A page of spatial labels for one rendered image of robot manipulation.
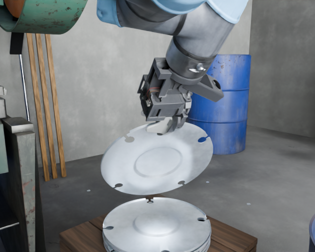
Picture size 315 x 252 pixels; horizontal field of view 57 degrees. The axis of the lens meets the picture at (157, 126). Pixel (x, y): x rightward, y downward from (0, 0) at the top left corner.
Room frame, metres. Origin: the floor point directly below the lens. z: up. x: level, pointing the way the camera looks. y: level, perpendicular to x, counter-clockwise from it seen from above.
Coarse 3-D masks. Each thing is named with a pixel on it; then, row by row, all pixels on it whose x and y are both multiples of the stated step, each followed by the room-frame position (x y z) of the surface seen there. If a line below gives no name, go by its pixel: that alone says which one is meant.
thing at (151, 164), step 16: (144, 128) 0.62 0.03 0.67; (192, 128) 0.65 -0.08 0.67; (112, 144) 0.63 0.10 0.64; (128, 144) 0.64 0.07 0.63; (144, 144) 0.65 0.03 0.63; (160, 144) 0.66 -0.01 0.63; (176, 144) 0.67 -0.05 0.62; (192, 144) 0.69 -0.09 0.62; (208, 144) 0.70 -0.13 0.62; (112, 160) 0.66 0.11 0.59; (128, 160) 0.67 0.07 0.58; (144, 160) 0.69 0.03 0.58; (160, 160) 0.71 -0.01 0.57; (176, 160) 0.72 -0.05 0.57; (192, 160) 0.72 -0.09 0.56; (208, 160) 0.74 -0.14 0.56; (112, 176) 0.69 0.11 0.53; (128, 176) 0.71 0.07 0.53; (144, 176) 0.73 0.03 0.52; (160, 176) 0.74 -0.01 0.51; (176, 176) 0.75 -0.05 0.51; (192, 176) 0.77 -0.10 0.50; (128, 192) 0.75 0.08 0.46; (144, 192) 0.76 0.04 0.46; (160, 192) 0.78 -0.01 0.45
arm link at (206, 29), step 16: (208, 0) 0.38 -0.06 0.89; (224, 0) 0.38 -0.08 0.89; (240, 0) 0.38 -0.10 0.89; (192, 16) 0.39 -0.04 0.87; (208, 16) 0.40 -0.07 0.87; (224, 16) 0.39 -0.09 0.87; (192, 32) 0.41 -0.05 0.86; (208, 32) 0.41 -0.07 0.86; (224, 32) 0.42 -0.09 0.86; (192, 48) 0.43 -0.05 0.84; (208, 48) 0.43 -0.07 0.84
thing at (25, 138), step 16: (16, 128) 0.80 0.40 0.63; (32, 128) 0.83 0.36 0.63; (16, 144) 0.78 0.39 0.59; (32, 144) 0.80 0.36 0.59; (16, 160) 0.80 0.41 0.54; (32, 160) 0.80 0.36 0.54; (0, 176) 1.05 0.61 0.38; (16, 176) 0.82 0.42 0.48; (32, 176) 0.79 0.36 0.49; (16, 192) 0.84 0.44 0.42; (32, 192) 0.79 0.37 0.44; (16, 208) 0.86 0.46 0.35; (32, 208) 0.79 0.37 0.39; (16, 224) 0.89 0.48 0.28; (32, 224) 0.78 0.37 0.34; (16, 240) 0.91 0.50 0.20; (32, 240) 0.78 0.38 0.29
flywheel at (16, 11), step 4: (4, 0) 1.26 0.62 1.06; (8, 0) 1.21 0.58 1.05; (12, 0) 1.16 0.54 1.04; (16, 0) 1.11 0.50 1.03; (20, 0) 1.07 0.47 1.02; (8, 4) 1.21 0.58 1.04; (12, 4) 1.16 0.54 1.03; (16, 4) 1.11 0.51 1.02; (20, 4) 1.07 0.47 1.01; (8, 8) 1.22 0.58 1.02; (12, 8) 1.16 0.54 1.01; (16, 8) 1.12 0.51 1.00; (20, 8) 1.07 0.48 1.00; (12, 12) 1.17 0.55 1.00; (16, 12) 1.12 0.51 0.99; (20, 12) 1.08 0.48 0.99; (16, 16) 1.13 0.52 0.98
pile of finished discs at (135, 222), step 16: (128, 208) 0.80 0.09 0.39; (144, 208) 0.80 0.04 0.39; (160, 208) 0.80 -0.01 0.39; (176, 208) 0.80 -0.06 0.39; (192, 208) 0.80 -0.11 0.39; (112, 224) 0.71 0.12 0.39; (128, 224) 0.71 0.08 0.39; (144, 224) 0.70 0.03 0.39; (160, 224) 0.70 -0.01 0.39; (176, 224) 0.70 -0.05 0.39; (192, 224) 0.71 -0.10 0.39; (208, 224) 0.71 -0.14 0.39; (112, 240) 0.64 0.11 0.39; (128, 240) 0.64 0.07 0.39; (144, 240) 0.64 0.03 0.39; (160, 240) 0.64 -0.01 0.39; (176, 240) 0.64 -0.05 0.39; (192, 240) 0.64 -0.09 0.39; (208, 240) 0.66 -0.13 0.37
